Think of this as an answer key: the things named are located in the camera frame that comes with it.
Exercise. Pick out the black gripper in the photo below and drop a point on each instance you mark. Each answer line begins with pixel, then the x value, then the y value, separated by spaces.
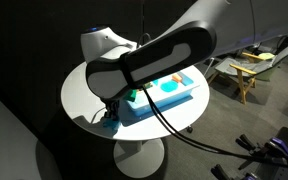
pixel 112 105

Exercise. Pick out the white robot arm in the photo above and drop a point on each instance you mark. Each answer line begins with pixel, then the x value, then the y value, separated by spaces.
pixel 170 56

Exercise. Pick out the purple orange clamp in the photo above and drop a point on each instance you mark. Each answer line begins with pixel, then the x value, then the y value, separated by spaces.
pixel 284 146

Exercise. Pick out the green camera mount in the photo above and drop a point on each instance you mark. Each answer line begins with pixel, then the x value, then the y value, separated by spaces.
pixel 130 95

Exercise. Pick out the light blue toy sink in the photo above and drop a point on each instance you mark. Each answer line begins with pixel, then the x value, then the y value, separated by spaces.
pixel 170 98

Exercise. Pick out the wooden folding chair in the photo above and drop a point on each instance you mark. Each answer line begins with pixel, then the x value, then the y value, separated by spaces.
pixel 242 71

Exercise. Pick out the white table pedestal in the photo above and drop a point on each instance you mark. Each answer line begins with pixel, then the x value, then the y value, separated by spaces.
pixel 139 160

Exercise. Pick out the black caster wheel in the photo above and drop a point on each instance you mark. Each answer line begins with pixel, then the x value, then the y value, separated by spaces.
pixel 190 129

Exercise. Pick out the small blue toy tumbler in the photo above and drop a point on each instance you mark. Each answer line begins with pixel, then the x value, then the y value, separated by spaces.
pixel 155 82

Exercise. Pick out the black tool pile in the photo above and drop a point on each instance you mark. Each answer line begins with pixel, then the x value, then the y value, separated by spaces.
pixel 250 146

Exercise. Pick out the blue toy plate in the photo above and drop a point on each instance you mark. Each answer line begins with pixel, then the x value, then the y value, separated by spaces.
pixel 169 87

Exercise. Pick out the light green bin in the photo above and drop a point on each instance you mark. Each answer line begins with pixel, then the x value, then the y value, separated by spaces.
pixel 266 75

